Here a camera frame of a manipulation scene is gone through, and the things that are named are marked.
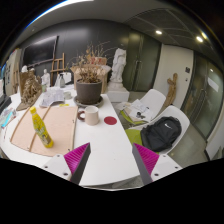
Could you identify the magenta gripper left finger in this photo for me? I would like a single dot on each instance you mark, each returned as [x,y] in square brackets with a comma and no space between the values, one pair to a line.
[76,161]

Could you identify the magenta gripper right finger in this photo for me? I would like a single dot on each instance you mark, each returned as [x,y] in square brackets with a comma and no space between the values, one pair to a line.
[146,161]

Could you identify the black backpack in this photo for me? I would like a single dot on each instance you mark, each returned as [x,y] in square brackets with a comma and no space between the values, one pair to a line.
[162,134]

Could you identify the wooden board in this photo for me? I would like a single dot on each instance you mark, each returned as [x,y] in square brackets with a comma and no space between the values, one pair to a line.
[60,123]

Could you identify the yellow drink bottle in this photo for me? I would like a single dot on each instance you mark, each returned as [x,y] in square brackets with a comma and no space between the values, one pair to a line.
[40,128]

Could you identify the white mug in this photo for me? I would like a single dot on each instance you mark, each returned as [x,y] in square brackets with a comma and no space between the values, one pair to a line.
[90,115]

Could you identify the papers on chair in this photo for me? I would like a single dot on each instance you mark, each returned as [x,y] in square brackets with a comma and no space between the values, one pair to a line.
[137,111]

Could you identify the dark red round coaster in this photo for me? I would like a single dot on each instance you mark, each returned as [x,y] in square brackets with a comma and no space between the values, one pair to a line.
[109,120]

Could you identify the white chair near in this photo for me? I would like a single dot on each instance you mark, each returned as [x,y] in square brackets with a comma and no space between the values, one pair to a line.
[134,133]

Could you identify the white chair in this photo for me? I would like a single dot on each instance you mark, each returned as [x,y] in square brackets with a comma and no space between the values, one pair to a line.
[153,99]
[134,133]

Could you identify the white chair far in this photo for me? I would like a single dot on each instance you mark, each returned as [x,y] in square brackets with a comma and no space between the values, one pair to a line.
[153,99]

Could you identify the clear plastic wrapped package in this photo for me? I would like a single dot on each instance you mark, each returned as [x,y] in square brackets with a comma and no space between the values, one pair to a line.
[52,96]

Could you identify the dark pot with dried plant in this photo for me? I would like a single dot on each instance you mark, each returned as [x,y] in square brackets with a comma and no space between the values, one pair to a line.
[89,94]

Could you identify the spray bottle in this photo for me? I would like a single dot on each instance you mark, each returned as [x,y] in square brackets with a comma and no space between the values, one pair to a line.
[61,81]

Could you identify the blue plastic packet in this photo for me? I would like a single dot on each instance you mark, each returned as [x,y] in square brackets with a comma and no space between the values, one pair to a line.
[7,116]

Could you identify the small white figurine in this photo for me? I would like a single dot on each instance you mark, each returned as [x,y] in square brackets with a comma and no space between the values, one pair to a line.
[46,78]

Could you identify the wooden carved sculpture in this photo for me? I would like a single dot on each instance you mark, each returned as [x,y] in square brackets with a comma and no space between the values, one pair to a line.
[30,89]

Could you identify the cardboard box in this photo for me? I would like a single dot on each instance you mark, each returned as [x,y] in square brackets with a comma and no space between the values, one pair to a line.
[91,74]

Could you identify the wooden easel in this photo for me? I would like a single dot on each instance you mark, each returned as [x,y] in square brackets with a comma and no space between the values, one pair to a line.
[58,65]

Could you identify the white statue on pedestal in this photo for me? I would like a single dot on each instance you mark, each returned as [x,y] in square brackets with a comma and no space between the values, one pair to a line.
[116,91]

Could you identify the wooden figure by wall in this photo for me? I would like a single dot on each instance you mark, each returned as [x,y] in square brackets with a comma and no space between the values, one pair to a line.
[171,91]

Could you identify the blackboard on wall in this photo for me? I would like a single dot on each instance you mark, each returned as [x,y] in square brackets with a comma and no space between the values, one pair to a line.
[40,51]

